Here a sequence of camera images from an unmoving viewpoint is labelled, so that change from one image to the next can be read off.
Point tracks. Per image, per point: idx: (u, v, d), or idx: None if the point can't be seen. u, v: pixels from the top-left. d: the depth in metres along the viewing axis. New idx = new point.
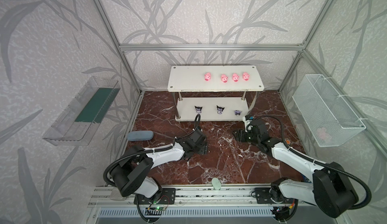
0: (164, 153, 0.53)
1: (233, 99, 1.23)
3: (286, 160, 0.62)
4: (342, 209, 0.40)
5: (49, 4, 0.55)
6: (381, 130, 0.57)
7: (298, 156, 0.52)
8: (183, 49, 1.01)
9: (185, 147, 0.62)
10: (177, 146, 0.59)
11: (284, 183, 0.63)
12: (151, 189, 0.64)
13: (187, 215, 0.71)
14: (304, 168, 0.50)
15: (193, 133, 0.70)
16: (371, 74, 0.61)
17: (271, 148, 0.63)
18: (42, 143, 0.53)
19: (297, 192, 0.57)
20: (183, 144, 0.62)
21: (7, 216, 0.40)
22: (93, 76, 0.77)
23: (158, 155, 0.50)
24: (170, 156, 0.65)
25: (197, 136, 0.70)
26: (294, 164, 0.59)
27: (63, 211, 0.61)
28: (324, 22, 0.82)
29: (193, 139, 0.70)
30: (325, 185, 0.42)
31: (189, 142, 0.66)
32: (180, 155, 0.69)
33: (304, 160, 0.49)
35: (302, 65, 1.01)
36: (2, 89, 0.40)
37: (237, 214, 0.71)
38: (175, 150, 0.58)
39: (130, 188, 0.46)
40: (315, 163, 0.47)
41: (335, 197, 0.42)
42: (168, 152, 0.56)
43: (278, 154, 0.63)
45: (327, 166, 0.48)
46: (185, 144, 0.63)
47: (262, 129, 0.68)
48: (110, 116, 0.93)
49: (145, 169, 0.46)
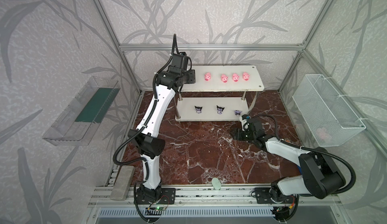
0: (155, 113, 0.50)
1: (233, 99, 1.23)
3: (279, 152, 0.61)
4: (329, 192, 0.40)
5: (49, 3, 0.55)
6: (381, 130, 0.57)
7: (287, 145, 0.55)
8: (183, 49, 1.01)
9: (170, 79, 0.53)
10: (160, 89, 0.52)
11: (282, 181, 0.64)
12: (155, 180, 0.65)
13: (188, 215, 0.71)
14: (294, 157, 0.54)
15: (173, 60, 0.57)
16: (370, 74, 0.61)
17: (265, 142, 0.67)
18: (41, 143, 0.53)
19: (293, 185, 0.58)
20: (165, 78, 0.53)
21: (7, 216, 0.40)
22: (93, 76, 0.77)
23: (152, 123, 0.49)
24: (166, 105, 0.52)
25: (179, 59, 0.56)
26: (286, 156, 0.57)
27: (63, 211, 0.61)
28: (324, 22, 0.82)
29: (176, 66, 0.58)
30: (310, 166, 0.45)
31: (174, 71, 0.53)
32: (172, 90, 0.54)
33: (293, 147, 0.52)
35: (302, 66, 1.01)
36: (2, 89, 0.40)
37: (237, 214, 0.71)
38: (164, 97, 0.52)
39: (161, 148, 0.57)
40: (302, 149, 0.49)
41: (321, 177, 0.44)
42: (158, 109, 0.51)
43: (272, 147, 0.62)
45: (313, 150, 0.50)
46: (168, 78, 0.53)
47: (258, 126, 0.72)
48: (110, 116, 0.93)
49: (154, 139, 0.49)
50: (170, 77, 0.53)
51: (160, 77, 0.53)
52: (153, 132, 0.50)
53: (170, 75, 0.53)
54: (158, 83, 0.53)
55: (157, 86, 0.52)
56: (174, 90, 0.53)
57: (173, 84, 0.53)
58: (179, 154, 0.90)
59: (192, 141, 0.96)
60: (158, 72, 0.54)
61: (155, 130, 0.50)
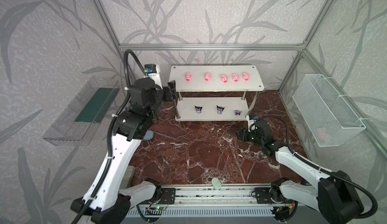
0: (109, 177, 0.37)
1: (233, 99, 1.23)
3: (291, 165, 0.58)
4: (347, 219, 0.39)
5: (49, 3, 0.55)
6: (381, 130, 0.57)
7: (303, 162, 0.51)
8: (183, 49, 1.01)
9: (129, 127, 0.40)
10: (116, 142, 0.39)
11: (285, 185, 0.63)
12: (150, 190, 0.63)
13: (187, 215, 0.71)
14: (309, 177, 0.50)
15: (131, 95, 0.42)
16: (371, 74, 0.61)
17: (275, 152, 0.62)
18: (42, 143, 0.53)
19: (299, 196, 0.57)
20: (124, 126, 0.40)
21: (7, 216, 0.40)
22: (93, 76, 0.77)
23: (104, 192, 0.37)
24: (125, 161, 0.40)
25: (138, 96, 0.41)
26: (299, 171, 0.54)
27: (62, 211, 0.60)
28: (324, 21, 0.82)
29: (138, 103, 0.43)
30: (330, 194, 0.42)
31: (137, 108, 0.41)
32: (134, 140, 0.41)
33: (310, 166, 0.48)
35: (302, 66, 1.01)
36: (2, 89, 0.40)
37: (237, 214, 0.71)
38: (122, 153, 0.39)
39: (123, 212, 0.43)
40: (320, 170, 0.46)
41: (340, 206, 0.42)
42: (114, 170, 0.38)
43: (283, 159, 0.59)
45: (332, 174, 0.47)
46: (129, 123, 0.40)
47: (267, 131, 0.67)
48: (110, 116, 0.93)
49: (105, 215, 0.36)
50: (131, 123, 0.40)
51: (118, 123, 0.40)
52: (105, 205, 0.36)
53: (131, 119, 0.40)
54: (117, 131, 0.40)
55: (115, 137, 0.40)
56: (138, 138, 0.42)
57: (135, 132, 0.40)
58: (179, 154, 0.90)
59: (192, 141, 0.96)
60: (116, 116, 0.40)
61: (107, 202, 0.37)
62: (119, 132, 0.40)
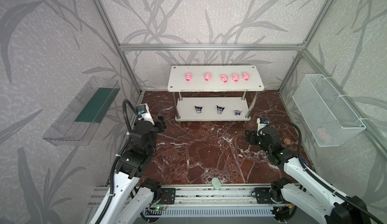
0: (107, 215, 0.40)
1: (233, 99, 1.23)
3: (300, 179, 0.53)
4: None
5: (49, 4, 0.55)
6: (381, 130, 0.57)
7: (316, 180, 0.48)
8: (183, 49, 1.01)
9: (132, 165, 0.46)
10: (118, 180, 0.44)
11: (288, 190, 0.62)
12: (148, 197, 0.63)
13: (188, 215, 0.71)
14: (320, 198, 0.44)
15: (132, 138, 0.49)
16: (371, 74, 0.61)
17: (284, 163, 0.58)
18: (42, 143, 0.53)
19: (303, 205, 0.56)
20: (127, 165, 0.46)
21: (8, 216, 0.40)
22: (93, 76, 0.77)
23: None
24: (124, 199, 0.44)
25: (138, 139, 0.48)
26: (307, 187, 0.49)
27: (62, 211, 0.60)
28: (324, 21, 0.82)
29: (138, 144, 0.51)
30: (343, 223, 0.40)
31: (137, 148, 0.49)
32: (135, 177, 0.47)
33: (322, 187, 0.46)
35: (302, 65, 1.01)
36: (2, 89, 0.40)
37: (237, 214, 0.71)
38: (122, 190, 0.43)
39: None
40: (335, 193, 0.44)
41: None
42: (113, 207, 0.41)
43: (292, 171, 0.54)
45: (347, 200, 0.45)
46: (132, 161, 0.46)
47: (276, 139, 0.64)
48: (110, 116, 0.93)
49: None
50: (134, 161, 0.46)
51: (122, 162, 0.46)
52: None
53: (134, 157, 0.47)
54: (119, 169, 0.45)
55: (117, 174, 0.45)
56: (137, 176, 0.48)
57: (136, 170, 0.46)
58: (179, 154, 0.90)
59: (192, 141, 0.96)
60: (120, 155, 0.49)
61: None
62: (122, 170, 0.45)
